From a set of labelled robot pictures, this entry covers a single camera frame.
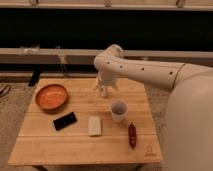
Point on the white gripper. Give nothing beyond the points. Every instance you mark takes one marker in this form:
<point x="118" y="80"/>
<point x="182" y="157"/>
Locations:
<point x="102" y="85"/>

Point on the white ceramic cup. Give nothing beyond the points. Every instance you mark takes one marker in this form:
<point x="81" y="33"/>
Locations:
<point x="118" y="110"/>

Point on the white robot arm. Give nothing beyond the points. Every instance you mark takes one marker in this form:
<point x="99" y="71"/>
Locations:
<point x="189" y="112"/>

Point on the white rectangular sponge block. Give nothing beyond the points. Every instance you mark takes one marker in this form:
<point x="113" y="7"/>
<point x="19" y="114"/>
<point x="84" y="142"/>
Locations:
<point x="94" y="126"/>

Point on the black smartphone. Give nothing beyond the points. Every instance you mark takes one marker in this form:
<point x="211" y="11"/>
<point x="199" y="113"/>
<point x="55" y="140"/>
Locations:
<point x="64" y="121"/>

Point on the wooden slat table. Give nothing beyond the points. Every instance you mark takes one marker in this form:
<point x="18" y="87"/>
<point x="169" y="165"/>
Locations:
<point x="38" y="143"/>

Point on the orange round bowl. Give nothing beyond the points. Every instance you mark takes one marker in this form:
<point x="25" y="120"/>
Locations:
<point x="51" y="96"/>

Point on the grey metal rail beam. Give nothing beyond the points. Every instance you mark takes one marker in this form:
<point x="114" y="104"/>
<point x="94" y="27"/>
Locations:
<point x="86" y="56"/>

